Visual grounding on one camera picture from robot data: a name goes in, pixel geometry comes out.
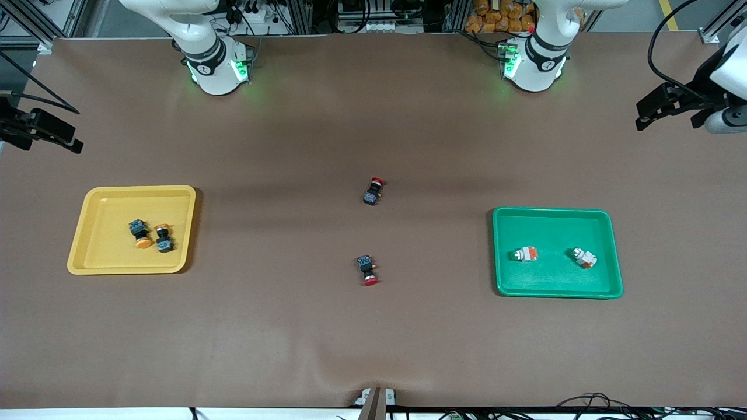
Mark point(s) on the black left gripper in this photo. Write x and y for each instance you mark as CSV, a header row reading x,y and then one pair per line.
x,y
700,89

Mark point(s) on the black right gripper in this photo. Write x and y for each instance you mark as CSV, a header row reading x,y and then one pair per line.
x,y
13,127

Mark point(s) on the yellow pushbutton red-striped block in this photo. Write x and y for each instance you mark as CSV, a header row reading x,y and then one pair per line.
x,y
139,230

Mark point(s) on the yellow pushbutton green-marked block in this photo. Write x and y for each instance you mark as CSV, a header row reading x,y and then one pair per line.
x,y
165,244

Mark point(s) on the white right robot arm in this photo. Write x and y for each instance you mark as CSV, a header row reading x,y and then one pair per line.
x,y
216,76

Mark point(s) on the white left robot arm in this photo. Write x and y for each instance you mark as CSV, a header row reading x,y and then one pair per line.
x,y
537,73

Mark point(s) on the yellow plastic tray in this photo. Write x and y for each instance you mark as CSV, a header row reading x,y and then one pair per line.
x,y
105,245

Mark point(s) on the orange yellow object pile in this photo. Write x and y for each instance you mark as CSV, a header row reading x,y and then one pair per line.
x,y
496,17

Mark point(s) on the green plastic tray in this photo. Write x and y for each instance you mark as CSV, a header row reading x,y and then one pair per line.
x,y
554,280

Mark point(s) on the white socket strip black plugs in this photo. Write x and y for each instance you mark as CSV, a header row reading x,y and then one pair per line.
x,y
257,14

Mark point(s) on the red mushroom pushbutton black block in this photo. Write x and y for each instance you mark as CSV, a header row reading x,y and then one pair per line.
x,y
366,263
371,195

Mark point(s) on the white power strip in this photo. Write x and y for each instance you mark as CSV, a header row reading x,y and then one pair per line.
x,y
367,27

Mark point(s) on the brown table mat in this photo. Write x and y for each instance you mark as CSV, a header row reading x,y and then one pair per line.
x,y
373,326

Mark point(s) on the aluminium frame profile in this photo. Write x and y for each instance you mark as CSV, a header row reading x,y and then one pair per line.
x,y
709,36
42,45

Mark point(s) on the aluminium profile post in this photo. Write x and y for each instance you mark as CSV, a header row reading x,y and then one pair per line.
x,y
455,14
303,14

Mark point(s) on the metal mat clamp bracket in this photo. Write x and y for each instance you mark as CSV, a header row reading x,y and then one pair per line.
x,y
373,405

